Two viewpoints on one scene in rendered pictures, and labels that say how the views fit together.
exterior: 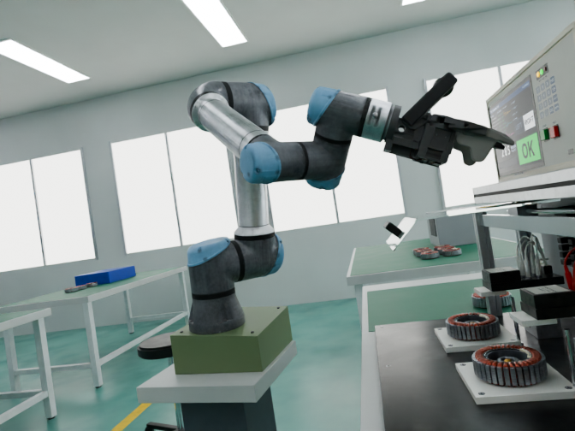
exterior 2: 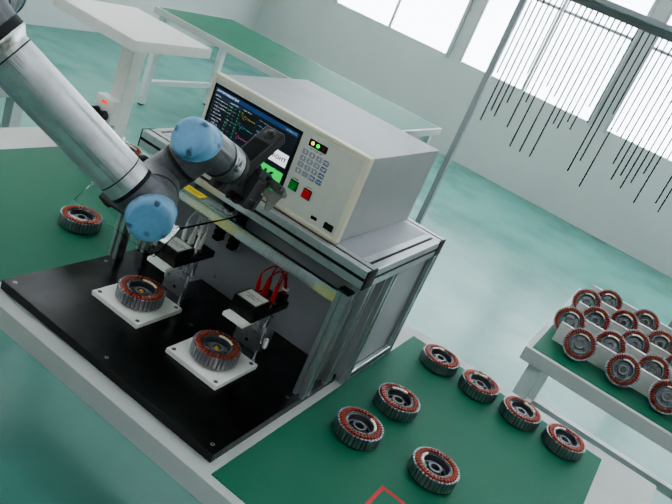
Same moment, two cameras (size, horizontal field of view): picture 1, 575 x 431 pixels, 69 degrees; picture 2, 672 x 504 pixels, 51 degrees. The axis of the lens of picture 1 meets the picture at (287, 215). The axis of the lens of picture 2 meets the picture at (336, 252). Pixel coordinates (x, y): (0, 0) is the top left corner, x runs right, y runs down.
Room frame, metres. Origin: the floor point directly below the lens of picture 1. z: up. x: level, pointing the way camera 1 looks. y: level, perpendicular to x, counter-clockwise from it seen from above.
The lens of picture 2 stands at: (0.28, 0.94, 1.69)
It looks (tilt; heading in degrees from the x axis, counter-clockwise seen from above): 23 degrees down; 282
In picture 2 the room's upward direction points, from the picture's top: 23 degrees clockwise
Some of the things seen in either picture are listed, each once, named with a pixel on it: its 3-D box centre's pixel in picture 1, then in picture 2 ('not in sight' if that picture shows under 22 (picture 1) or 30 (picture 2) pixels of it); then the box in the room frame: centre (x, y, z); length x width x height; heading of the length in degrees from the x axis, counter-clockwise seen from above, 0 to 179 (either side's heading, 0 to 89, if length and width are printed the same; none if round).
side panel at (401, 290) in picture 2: not in sight; (387, 314); (0.45, -0.69, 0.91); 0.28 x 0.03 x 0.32; 80
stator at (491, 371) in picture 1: (508, 363); (215, 349); (0.72, -0.34, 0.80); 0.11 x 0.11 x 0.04
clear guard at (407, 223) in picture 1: (459, 223); (171, 206); (0.95, -0.39, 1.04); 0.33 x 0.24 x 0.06; 80
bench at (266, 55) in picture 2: not in sight; (282, 114); (2.16, -4.00, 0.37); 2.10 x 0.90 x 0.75; 170
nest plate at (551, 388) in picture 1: (510, 378); (212, 358); (0.72, -0.34, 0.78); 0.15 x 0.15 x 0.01; 80
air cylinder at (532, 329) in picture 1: (541, 321); (182, 281); (0.93, -0.52, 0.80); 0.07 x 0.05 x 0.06; 170
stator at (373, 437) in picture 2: not in sight; (358, 428); (0.36, -0.40, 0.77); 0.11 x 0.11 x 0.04
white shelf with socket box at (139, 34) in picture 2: not in sight; (118, 88); (1.62, -1.09, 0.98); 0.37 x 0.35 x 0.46; 170
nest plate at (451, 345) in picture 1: (473, 336); (137, 301); (0.96, -0.38, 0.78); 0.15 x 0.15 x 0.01; 80
